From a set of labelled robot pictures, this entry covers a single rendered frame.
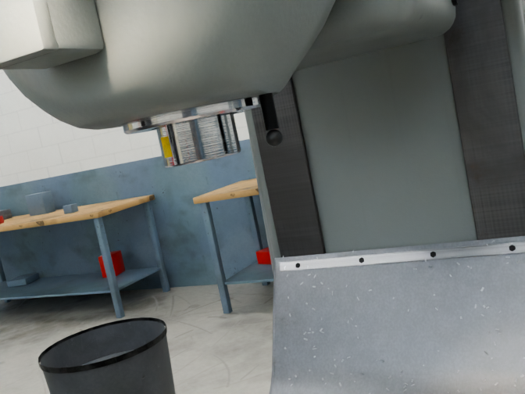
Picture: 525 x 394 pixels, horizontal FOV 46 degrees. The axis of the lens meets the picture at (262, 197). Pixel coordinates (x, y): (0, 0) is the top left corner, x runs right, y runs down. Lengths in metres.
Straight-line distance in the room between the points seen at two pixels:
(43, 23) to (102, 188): 5.79
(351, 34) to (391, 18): 0.03
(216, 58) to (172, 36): 0.02
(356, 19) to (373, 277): 0.37
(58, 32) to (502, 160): 0.52
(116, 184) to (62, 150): 0.69
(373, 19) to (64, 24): 0.23
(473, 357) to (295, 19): 0.46
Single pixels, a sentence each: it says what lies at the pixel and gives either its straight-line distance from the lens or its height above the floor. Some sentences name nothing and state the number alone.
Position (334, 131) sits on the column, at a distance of 0.74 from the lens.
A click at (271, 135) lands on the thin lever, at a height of 1.29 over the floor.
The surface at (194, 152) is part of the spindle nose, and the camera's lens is 0.36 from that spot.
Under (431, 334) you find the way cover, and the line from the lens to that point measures 0.71.
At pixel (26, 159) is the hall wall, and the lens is 6.68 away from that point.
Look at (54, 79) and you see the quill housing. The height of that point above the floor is 1.34.
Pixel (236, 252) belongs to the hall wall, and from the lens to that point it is 5.37.
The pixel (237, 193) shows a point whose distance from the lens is 4.29.
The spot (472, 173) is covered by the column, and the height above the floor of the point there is 1.20.
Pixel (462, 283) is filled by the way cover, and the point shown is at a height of 1.08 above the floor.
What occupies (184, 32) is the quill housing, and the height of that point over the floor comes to 1.34.
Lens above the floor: 1.29
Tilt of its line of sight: 7 degrees down
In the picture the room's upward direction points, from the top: 11 degrees counter-clockwise
